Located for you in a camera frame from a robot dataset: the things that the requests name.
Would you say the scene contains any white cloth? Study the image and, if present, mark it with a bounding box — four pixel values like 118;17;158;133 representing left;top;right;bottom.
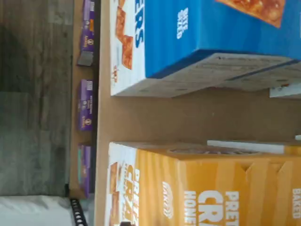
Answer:
0;194;95;226

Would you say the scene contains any blue and white cracker box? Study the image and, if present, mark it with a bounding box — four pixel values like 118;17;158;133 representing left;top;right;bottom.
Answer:
110;0;301;98

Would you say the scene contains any yellow and white cracker box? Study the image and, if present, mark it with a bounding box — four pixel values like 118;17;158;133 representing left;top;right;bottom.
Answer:
103;141;301;226

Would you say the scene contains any purple Annie's box teal label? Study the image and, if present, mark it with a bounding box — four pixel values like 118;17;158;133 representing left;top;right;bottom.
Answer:
77;143;95;199

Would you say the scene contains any purple Annie's snack box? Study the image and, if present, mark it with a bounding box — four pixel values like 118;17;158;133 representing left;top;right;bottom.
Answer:
78;79;94;132

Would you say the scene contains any purple Annie's box orange label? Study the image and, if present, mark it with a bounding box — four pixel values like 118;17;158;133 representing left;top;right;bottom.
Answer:
77;0;95;67

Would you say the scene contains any upper wooden shelf board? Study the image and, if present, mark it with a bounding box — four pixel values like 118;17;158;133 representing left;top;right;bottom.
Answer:
93;0;301;226

